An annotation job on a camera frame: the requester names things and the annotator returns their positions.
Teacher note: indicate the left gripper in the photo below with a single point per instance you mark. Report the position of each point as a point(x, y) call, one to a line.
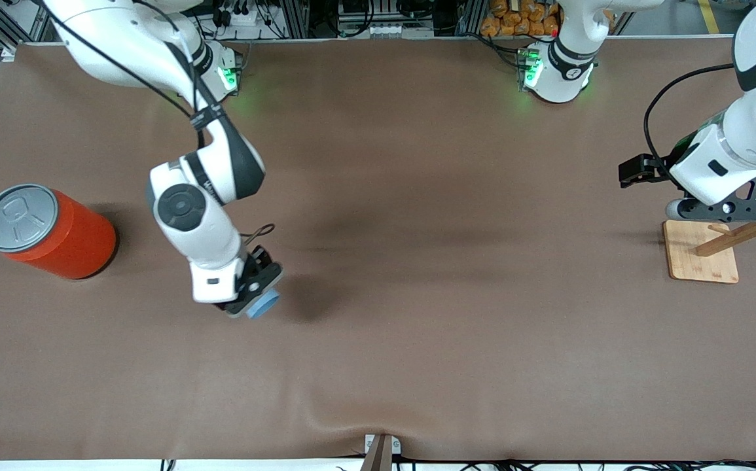
point(660, 166)

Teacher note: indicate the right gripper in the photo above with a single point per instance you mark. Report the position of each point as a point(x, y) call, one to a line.
point(260, 261)

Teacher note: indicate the light blue cup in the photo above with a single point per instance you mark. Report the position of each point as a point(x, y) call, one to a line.
point(265, 306)

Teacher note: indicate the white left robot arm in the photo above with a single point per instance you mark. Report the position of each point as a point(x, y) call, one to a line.
point(567, 59)

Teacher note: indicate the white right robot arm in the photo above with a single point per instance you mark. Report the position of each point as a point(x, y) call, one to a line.
point(122, 39)

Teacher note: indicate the wooden cup stand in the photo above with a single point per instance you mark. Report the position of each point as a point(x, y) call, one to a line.
point(698, 261)

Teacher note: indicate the red can with grey lid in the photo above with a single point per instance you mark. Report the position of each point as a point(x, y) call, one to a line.
point(76, 242)

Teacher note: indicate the orange snack bags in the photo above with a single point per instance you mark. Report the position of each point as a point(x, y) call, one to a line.
point(515, 19)

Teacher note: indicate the metal table clamp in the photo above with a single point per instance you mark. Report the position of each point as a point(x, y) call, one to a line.
point(382, 451)

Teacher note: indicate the white power strip with plugs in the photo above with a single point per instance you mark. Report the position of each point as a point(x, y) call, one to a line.
point(240, 13)

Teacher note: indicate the white connector block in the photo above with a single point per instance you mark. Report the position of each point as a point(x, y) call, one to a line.
point(387, 29)

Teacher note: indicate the aluminium frame profile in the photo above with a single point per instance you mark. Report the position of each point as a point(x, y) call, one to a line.
point(291, 16)
point(11, 29)

